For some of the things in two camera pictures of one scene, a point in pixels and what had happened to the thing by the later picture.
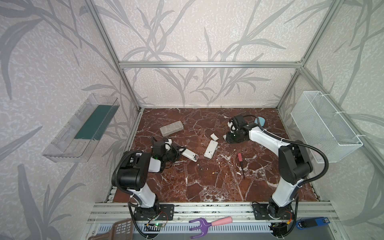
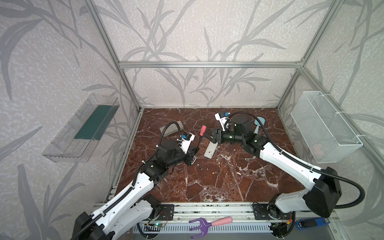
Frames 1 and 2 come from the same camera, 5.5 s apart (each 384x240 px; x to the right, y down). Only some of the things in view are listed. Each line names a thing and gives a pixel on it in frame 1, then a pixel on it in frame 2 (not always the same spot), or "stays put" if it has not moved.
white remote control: x=211 y=149 stays put
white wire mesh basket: x=321 y=124 stays put
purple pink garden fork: x=204 y=224 stays put
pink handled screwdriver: x=240 y=159 → x=203 y=130
